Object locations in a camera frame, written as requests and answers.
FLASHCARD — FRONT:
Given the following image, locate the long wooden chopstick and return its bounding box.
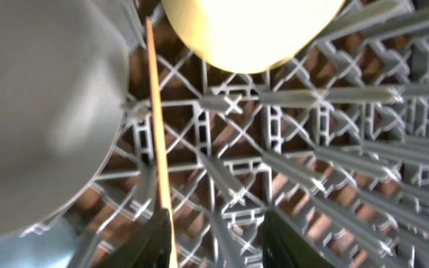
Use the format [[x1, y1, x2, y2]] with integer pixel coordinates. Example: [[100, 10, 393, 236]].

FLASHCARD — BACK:
[[145, 16, 178, 268]]

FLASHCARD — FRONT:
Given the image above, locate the grey dishwasher rack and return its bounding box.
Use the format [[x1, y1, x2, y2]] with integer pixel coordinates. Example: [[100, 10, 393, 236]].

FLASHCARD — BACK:
[[20, 0, 429, 268]]

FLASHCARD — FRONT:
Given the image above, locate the pale green plate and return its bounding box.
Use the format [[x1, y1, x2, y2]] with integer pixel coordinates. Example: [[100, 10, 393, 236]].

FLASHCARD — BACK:
[[0, 0, 129, 237]]

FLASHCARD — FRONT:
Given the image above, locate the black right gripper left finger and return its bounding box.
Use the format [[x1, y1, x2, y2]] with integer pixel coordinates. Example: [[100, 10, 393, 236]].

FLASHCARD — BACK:
[[96, 208, 171, 268]]

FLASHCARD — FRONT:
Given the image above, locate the yellow bowl with food scraps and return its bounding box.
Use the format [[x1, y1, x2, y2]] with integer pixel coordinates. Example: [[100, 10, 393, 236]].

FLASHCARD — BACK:
[[162, 0, 344, 74]]

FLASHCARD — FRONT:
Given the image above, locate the blue cup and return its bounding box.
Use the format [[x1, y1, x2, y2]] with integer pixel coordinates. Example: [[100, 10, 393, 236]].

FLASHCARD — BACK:
[[0, 220, 78, 268]]

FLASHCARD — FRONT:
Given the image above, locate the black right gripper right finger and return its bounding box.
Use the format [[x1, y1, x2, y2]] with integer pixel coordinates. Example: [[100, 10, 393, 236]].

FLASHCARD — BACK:
[[262, 210, 334, 268]]

